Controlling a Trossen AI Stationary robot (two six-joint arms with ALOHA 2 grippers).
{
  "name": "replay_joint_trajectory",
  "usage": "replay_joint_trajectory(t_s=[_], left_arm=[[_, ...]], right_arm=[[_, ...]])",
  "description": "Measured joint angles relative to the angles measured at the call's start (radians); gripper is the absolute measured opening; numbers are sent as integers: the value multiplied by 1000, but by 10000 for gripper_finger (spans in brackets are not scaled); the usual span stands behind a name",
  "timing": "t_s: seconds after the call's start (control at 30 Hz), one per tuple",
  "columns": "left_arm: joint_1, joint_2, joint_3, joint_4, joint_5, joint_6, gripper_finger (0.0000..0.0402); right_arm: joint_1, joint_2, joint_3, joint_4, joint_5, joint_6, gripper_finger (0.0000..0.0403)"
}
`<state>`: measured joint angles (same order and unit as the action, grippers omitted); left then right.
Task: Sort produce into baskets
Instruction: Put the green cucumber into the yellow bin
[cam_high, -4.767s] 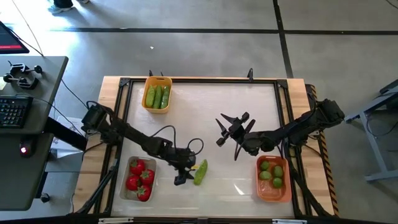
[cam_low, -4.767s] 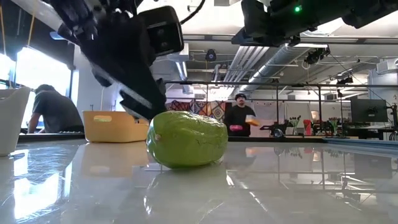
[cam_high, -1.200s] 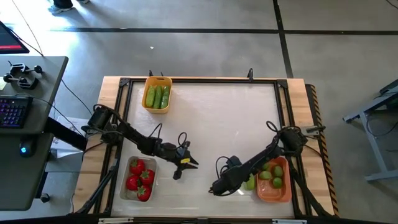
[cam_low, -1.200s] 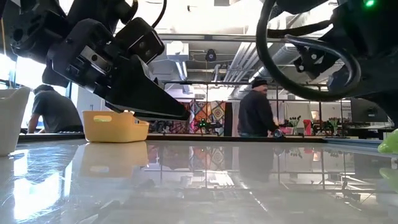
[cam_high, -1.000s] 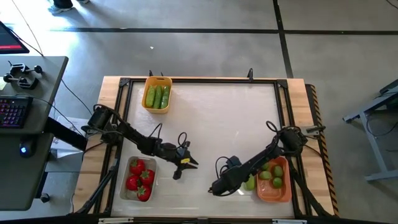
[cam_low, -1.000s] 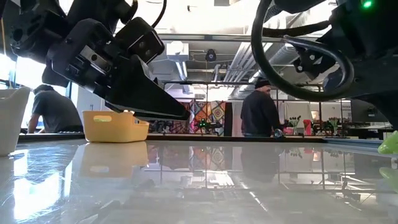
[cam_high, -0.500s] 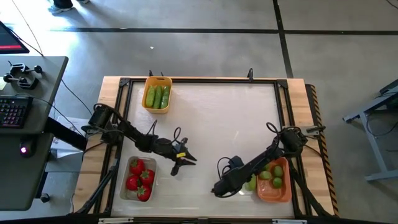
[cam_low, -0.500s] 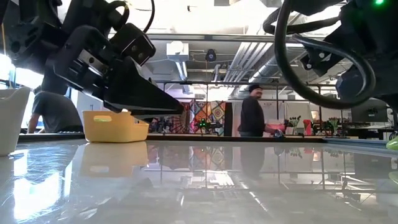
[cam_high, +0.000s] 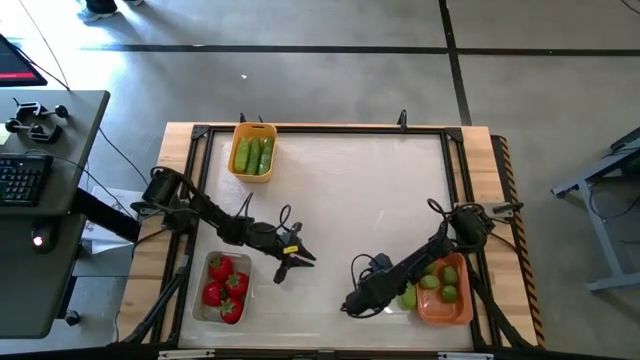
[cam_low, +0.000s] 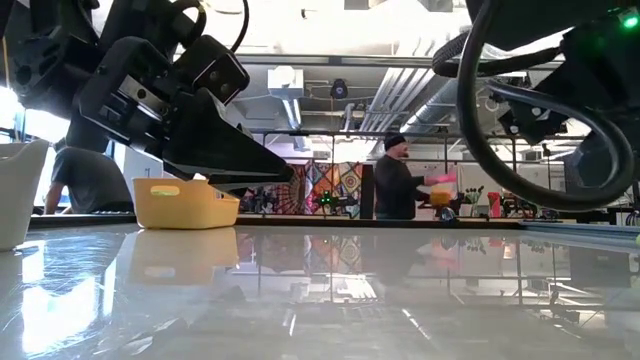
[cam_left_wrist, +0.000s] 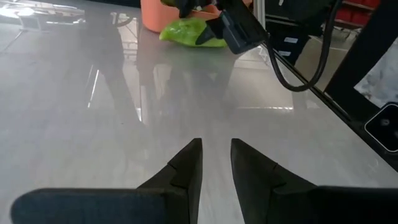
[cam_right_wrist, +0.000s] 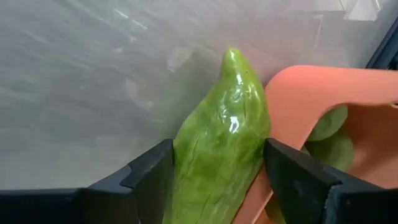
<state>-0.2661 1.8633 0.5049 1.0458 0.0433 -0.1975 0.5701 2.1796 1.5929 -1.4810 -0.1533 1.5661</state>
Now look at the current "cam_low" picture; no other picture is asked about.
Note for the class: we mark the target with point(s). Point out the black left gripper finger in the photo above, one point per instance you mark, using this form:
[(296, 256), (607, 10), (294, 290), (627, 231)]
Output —
[(220, 145), (250, 185)]

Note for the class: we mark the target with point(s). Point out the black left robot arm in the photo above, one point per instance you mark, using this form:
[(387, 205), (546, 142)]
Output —
[(45, 65)]

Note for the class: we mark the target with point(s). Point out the yellow plastic basket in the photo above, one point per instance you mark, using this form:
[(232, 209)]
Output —
[(190, 212)]

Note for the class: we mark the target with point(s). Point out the person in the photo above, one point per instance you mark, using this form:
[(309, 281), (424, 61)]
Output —
[(395, 185), (90, 180)]

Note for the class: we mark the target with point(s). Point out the colourful patterned cloth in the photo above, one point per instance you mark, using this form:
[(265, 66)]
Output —
[(340, 185)]

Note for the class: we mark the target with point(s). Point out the white ceiling box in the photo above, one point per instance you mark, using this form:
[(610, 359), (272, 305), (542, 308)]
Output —
[(285, 82)]

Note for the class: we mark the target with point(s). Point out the black pipe rack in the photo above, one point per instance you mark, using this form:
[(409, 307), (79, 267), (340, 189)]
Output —
[(350, 133)]

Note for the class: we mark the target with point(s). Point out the black round ceiling device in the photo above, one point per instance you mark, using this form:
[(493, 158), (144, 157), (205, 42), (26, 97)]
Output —
[(339, 89)]

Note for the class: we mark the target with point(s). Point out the pink object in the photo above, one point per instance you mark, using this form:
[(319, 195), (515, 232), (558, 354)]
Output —
[(442, 179)]

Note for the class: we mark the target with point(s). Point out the yellow object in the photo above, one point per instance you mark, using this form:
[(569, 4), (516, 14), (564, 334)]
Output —
[(440, 198)]

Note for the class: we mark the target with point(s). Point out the black table frame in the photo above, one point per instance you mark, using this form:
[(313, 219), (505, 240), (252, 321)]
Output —
[(300, 220)]

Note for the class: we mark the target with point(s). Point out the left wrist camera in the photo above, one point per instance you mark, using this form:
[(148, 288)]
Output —
[(215, 70)]

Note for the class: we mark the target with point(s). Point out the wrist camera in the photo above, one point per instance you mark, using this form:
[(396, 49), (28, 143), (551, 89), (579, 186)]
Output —
[(527, 120), (215, 70)]

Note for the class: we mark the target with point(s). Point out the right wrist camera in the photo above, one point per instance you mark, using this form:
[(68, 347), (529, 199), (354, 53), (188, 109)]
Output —
[(527, 120)]

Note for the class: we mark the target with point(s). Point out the silver ceiling duct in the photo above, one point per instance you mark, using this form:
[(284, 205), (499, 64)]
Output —
[(395, 95)]

